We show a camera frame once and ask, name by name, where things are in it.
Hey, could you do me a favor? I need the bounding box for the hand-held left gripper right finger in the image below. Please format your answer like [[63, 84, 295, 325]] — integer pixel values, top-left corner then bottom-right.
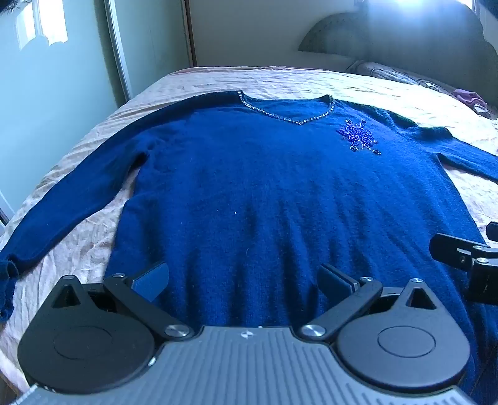
[[298, 264, 441, 345]]

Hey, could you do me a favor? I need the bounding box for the bright window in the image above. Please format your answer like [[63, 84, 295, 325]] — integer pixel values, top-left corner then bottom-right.
[[358, 0, 479, 16]]

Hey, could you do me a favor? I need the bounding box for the patterned pillow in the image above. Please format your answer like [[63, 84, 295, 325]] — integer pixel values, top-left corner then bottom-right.
[[346, 60, 498, 117]]

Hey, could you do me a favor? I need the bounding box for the grey scalloped headboard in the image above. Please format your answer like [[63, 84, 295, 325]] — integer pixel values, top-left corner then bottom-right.
[[298, 0, 498, 117]]

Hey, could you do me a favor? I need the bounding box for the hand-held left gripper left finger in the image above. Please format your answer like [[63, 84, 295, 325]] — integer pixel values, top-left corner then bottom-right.
[[49, 262, 195, 343]]

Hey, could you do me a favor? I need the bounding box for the purple cloth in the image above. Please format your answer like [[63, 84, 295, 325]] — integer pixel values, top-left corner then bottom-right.
[[451, 89, 489, 113]]

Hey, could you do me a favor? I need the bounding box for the green sliding door wardrobe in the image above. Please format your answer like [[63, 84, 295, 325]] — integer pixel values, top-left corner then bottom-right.
[[0, 0, 195, 226]]

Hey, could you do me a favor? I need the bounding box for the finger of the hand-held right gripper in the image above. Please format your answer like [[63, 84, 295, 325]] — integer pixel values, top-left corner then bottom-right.
[[430, 233, 491, 274]]

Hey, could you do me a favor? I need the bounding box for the blue beaded sweater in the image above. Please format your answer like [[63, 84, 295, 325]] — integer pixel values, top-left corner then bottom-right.
[[0, 89, 498, 405]]

